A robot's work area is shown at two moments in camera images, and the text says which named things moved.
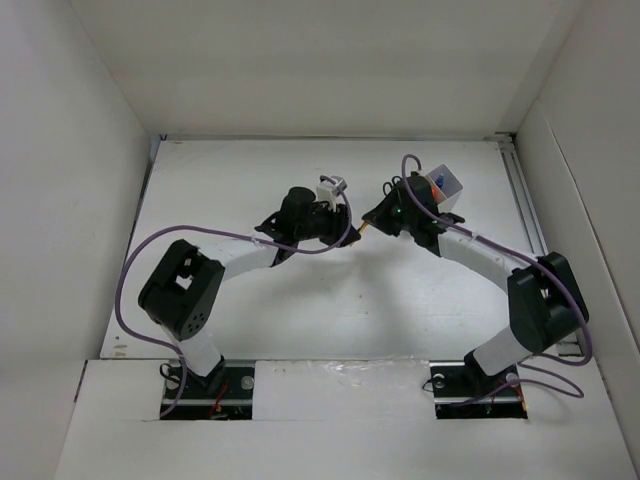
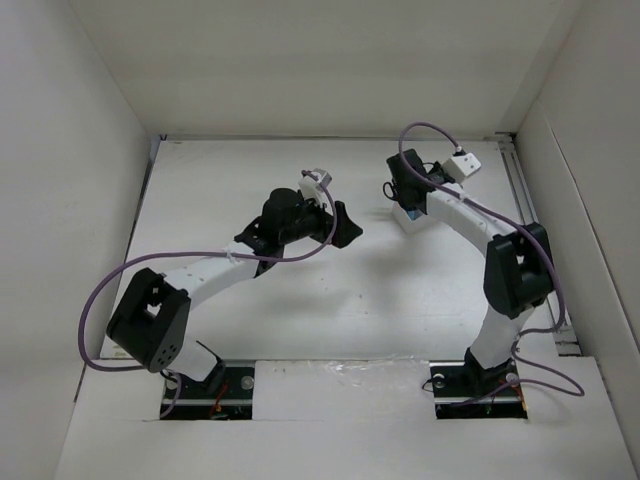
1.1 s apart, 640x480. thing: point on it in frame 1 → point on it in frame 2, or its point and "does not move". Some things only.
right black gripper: x=378 y=216 → x=437 y=168
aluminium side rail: x=569 y=343 does not move
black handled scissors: x=387 y=187 does not move
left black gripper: x=337 y=219 does not move
